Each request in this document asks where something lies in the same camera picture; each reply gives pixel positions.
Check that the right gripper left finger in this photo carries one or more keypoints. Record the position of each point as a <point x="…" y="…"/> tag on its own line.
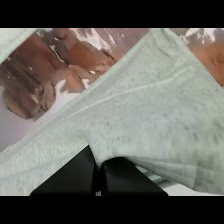
<point x="71" y="175"/>

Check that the white sweatshirt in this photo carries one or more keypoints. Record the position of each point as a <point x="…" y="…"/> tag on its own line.
<point x="143" y="110"/>

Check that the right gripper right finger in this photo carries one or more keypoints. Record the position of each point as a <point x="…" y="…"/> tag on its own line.
<point x="130" y="178"/>

